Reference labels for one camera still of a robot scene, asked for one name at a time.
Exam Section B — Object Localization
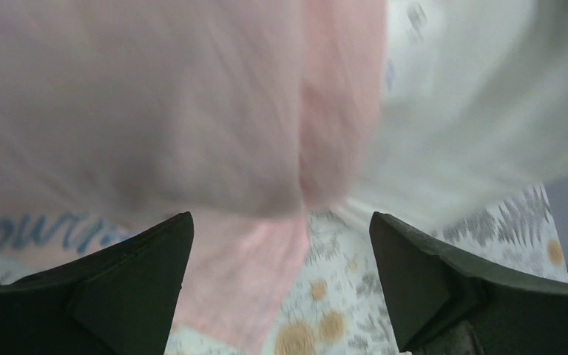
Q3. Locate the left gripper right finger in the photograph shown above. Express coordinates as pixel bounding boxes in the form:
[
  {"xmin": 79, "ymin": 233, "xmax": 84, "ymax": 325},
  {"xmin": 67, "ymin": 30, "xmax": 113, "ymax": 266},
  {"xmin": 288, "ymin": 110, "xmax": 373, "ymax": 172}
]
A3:
[{"xmin": 369, "ymin": 212, "xmax": 568, "ymax": 354}]

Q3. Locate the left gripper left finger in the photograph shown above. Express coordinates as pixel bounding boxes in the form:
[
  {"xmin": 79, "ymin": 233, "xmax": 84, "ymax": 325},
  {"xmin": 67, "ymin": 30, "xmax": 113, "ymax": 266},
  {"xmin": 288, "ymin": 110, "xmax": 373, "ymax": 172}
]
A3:
[{"xmin": 0, "ymin": 213, "xmax": 194, "ymax": 355}]

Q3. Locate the blue Elsa pillowcase pink inside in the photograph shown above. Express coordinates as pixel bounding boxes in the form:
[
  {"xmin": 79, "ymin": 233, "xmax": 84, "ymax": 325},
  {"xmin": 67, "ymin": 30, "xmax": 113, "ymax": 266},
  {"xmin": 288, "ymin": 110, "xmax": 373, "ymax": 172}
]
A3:
[{"xmin": 0, "ymin": 1, "xmax": 388, "ymax": 350}]

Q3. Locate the white pillow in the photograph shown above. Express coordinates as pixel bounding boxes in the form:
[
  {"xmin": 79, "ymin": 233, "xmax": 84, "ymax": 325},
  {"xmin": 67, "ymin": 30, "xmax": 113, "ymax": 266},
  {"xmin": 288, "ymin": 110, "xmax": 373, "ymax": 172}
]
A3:
[{"xmin": 335, "ymin": 0, "xmax": 568, "ymax": 231}]

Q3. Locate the floral patterned mat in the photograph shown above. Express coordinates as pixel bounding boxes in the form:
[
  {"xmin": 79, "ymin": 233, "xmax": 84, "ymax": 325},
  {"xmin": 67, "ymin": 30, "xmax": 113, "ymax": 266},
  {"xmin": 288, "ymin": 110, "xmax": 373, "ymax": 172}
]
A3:
[{"xmin": 0, "ymin": 186, "xmax": 568, "ymax": 355}]

